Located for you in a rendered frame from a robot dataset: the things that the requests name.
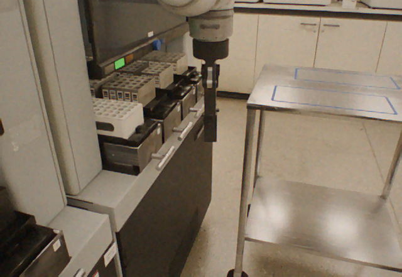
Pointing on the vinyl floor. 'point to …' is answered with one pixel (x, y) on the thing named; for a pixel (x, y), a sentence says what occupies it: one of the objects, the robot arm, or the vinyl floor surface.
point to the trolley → (259, 188)
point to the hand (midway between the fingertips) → (210, 127)
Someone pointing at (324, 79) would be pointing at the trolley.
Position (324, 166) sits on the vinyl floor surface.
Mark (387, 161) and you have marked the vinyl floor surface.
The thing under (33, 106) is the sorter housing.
